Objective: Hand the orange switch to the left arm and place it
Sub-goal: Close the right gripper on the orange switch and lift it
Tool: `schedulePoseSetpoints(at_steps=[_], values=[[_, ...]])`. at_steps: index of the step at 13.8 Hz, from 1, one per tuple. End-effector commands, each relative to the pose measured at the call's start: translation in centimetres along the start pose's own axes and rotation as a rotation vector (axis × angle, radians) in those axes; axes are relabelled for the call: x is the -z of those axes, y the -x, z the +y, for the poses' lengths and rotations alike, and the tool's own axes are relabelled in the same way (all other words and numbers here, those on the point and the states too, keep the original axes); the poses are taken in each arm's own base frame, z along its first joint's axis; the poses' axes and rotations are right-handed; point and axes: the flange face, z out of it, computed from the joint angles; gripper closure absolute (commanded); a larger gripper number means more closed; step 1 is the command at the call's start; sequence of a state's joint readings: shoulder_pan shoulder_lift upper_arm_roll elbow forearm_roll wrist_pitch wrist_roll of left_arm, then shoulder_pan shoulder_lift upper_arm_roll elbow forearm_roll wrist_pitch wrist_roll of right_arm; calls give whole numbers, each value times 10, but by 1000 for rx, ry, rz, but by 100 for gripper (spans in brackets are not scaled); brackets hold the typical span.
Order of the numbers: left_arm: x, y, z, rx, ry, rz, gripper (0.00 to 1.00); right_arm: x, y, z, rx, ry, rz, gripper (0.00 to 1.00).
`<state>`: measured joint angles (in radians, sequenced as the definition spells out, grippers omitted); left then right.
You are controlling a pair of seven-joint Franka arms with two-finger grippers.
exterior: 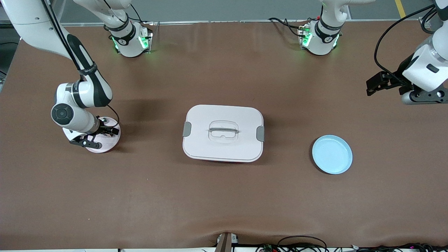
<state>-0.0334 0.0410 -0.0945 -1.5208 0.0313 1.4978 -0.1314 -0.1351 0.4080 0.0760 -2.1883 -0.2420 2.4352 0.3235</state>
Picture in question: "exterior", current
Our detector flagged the aluminium frame profile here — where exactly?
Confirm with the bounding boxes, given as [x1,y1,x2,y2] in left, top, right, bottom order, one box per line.
[418,7,440,29]

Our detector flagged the silver table edge rail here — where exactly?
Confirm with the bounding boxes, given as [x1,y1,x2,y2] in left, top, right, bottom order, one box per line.
[61,19,422,28]

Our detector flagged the white lidded storage box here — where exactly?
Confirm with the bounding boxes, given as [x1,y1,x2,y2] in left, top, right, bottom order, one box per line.
[182,104,265,163]

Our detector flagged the black cable bundle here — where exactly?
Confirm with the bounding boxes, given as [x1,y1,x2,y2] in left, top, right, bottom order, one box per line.
[255,235,448,252]

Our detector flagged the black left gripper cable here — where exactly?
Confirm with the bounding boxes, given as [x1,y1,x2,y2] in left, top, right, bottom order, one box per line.
[373,3,438,88]

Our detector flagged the black right base cable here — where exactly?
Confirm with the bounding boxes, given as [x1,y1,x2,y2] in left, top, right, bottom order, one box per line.
[128,2,154,27]

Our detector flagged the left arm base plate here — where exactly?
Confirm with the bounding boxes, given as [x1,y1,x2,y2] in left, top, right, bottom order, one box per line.
[297,24,342,54]

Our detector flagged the pink round plate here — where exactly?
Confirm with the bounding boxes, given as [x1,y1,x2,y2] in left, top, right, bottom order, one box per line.
[85,117,121,154]

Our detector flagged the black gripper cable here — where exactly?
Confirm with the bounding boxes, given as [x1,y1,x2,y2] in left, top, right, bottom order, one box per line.
[40,0,120,129]
[373,3,438,88]

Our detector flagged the brown camera mount post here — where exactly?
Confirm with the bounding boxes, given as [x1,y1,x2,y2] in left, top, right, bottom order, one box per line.
[215,232,239,252]

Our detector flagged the light blue round plate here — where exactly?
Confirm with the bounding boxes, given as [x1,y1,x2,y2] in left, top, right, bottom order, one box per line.
[312,135,353,175]

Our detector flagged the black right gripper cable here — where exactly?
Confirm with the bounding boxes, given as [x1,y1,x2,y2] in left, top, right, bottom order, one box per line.
[40,0,120,129]

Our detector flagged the black left base cables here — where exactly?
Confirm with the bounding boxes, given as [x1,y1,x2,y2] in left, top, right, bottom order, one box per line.
[268,17,302,37]

